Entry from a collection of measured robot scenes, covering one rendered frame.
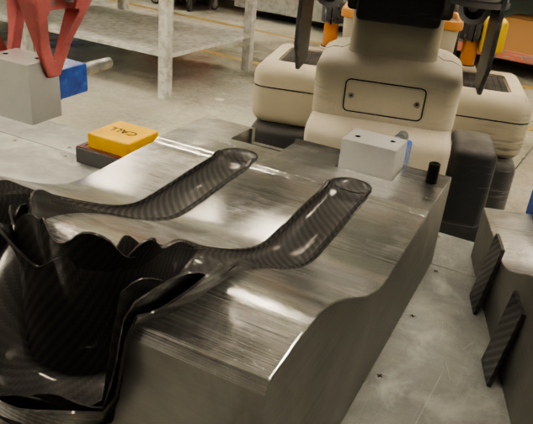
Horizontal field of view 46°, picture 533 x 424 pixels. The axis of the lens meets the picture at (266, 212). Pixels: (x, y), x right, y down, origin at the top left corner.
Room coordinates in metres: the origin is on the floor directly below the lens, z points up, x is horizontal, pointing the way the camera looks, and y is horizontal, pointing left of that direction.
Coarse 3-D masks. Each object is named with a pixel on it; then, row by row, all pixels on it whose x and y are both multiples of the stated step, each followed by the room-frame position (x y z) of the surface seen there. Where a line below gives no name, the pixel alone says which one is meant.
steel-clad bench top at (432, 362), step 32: (0, 128) 0.77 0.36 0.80; (32, 128) 0.78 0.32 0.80; (64, 128) 0.80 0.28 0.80; (0, 160) 0.67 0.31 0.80; (32, 160) 0.68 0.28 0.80; (64, 160) 0.69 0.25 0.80; (448, 256) 0.54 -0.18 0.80; (448, 288) 0.48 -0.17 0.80; (416, 320) 0.43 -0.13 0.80; (448, 320) 0.43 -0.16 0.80; (480, 320) 0.44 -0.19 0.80; (384, 352) 0.38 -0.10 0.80; (416, 352) 0.39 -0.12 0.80; (448, 352) 0.39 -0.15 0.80; (480, 352) 0.39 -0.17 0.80; (384, 384) 0.35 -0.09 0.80; (416, 384) 0.35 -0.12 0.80; (448, 384) 0.35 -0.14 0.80; (480, 384) 0.36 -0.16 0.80; (352, 416) 0.31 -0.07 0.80; (384, 416) 0.31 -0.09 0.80; (416, 416) 0.32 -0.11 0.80; (448, 416) 0.32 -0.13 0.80; (480, 416) 0.32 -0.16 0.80
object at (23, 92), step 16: (16, 48) 0.57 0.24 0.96; (0, 64) 0.53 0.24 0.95; (16, 64) 0.52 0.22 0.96; (32, 64) 0.52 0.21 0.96; (64, 64) 0.57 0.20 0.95; (80, 64) 0.58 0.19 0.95; (96, 64) 0.62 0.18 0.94; (112, 64) 0.64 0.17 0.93; (0, 80) 0.53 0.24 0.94; (16, 80) 0.52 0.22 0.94; (32, 80) 0.52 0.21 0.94; (48, 80) 0.54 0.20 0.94; (64, 80) 0.56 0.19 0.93; (80, 80) 0.58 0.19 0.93; (0, 96) 0.53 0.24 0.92; (16, 96) 0.52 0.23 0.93; (32, 96) 0.52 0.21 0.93; (48, 96) 0.54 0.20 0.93; (64, 96) 0.56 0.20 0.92; (0, 112) 0.53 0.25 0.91; (16, 112) 0.53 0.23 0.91; (32, 112) 0.52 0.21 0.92; (48, 112) 0.54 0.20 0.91
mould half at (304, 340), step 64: (192, 128) 0.59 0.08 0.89; (64, 192) 0.41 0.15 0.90; (128, 192) 0.45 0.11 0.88; (256, 192) 0.46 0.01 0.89; (384, 192) 0.48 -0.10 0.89; (320, 256) 0.37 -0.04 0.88; (384, 256) 0.38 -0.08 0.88; (192, 320) 0.22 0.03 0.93; (256, 320) 0.22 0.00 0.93; (320, 320) 0.24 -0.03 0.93; (384, 320) 0.37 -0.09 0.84; (128, 384) 0.21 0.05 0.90; (192, 384) 0.20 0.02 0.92; (256, 384) 0.19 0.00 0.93; (320, 384) 0.25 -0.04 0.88
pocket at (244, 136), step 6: (246, 132) 0.60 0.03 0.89; (252, 132) 0.60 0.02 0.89; (234, 138) 0.58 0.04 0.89; (240, 138) 0.59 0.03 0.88; (246, 138) 0.60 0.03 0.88; (252, 138) 0.61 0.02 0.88; (252, 144) 0.60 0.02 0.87; (258, 144) 0.60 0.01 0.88; (264, 144) 0.60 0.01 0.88; (276, 150) 0.59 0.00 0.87
